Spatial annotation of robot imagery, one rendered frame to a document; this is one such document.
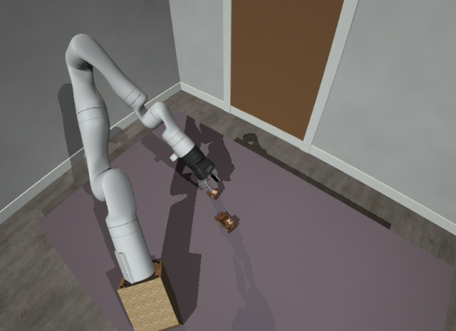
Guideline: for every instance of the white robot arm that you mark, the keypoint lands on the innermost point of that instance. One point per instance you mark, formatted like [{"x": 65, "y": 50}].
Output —
[{"x": 113, "y": 185}]

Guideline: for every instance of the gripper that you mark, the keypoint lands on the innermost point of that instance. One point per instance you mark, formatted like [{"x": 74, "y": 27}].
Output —
[{"x": 194, "y": 158}]

